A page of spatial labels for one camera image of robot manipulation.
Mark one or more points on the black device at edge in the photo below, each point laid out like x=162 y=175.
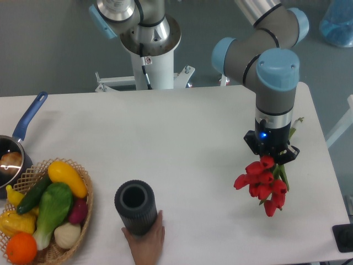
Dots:
x=343 y=237

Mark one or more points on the bare human hand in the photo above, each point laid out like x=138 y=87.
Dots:
x=147 y=250

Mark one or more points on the green cucumber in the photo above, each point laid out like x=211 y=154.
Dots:
x=33 y=196

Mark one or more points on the blue plastic bag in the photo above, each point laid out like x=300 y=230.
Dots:
x=336 y=25

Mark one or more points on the purple red radish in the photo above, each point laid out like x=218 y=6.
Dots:
x=78 y=212

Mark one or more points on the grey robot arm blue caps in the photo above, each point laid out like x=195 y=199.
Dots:
x=263 y=63

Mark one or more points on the dark grey ribbed vase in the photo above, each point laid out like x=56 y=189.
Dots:
x=135 y=203

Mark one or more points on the small yellow pepper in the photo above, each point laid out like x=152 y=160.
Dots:
x=13 y=196

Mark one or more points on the orange fruit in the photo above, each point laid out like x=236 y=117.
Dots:
x=21 y=248

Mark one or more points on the white garlic bulb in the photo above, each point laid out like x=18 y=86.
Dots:
x=67 y=235

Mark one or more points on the red tulip bouquet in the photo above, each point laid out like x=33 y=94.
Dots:
x=267 y=181

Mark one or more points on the yellow bell pepper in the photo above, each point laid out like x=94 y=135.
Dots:
x=13 y=223

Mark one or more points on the blue handled saucepan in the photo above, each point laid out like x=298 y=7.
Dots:
x=14 y=143

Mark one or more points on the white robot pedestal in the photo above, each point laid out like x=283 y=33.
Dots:
x=151 y=52

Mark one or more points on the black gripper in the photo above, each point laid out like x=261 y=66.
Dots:
x=273 y=142

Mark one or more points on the white frame at right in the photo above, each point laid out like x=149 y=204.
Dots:
x=341 y=126

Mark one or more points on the browned food in pan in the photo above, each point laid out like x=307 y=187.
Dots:
x=11 y=163

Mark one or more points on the green bok choy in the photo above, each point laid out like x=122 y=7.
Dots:
x=54 y=206

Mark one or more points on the yellow squash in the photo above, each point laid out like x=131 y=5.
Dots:
x=60 y=171

